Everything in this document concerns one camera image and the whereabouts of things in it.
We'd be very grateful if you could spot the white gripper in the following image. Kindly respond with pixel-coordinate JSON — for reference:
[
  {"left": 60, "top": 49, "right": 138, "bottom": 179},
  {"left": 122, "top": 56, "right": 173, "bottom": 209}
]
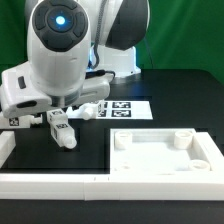
[{"left": 0, "top": 62, "right": 111, "bottom": 118}]

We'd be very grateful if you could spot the white square table top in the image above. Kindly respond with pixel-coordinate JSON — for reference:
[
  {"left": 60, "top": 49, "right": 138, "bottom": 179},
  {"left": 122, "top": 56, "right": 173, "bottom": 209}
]
[{"left": 110, "top": 128, "right": 211, "bottom": 175}]

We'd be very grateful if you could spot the white U-shaped fence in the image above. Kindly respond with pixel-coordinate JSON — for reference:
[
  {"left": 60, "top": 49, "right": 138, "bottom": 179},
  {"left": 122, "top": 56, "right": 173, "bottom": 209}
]
[{"left": 0, "top": 131, "right": 224, "bottom": 201}]

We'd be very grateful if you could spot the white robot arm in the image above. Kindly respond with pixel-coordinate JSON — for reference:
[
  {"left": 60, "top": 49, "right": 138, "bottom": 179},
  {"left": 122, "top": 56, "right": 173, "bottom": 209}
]
[{"left": 0, "top": 0, "right": 150, "bottom": 118}]

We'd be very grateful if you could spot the white marker sheet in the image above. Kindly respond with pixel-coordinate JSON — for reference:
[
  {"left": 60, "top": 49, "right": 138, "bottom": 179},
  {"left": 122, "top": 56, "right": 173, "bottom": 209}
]
[{"left": 67, "top": 100, "right": 153, "bottom": 120}]

